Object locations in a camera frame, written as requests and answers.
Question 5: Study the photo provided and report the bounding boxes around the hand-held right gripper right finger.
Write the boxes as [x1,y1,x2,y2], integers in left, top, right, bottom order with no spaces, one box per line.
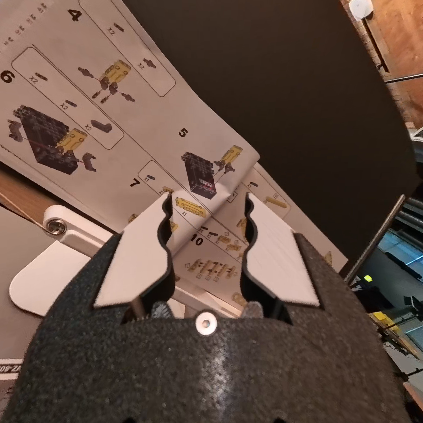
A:
[239,192,321,319]

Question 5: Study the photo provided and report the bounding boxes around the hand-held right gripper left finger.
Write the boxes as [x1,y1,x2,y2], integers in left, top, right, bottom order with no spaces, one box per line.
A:
[93,192,176,319]

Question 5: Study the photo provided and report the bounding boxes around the white wooden book stand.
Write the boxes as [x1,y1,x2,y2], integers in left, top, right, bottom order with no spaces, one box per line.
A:
[0,172,245,319]

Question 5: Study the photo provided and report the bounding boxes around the yellow table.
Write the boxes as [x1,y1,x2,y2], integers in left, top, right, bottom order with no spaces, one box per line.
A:
[368,311,423,357]

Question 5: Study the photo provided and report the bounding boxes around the black panel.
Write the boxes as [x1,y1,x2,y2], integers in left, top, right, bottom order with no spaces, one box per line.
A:
[122,0,418,285]

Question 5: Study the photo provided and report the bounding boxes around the instruction booklet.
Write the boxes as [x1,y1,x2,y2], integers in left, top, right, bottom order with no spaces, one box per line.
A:
[0,0,349,311]

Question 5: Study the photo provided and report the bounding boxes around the black wall screen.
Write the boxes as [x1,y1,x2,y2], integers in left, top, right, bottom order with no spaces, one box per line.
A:
[362,246,423,281]

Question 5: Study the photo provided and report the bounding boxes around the black wall conduit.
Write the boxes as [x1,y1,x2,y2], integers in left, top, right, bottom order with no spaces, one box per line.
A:
[362,17,390,74]

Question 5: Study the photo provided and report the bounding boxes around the white wall access point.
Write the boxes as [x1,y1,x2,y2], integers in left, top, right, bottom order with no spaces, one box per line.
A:
[350,0,375,19]

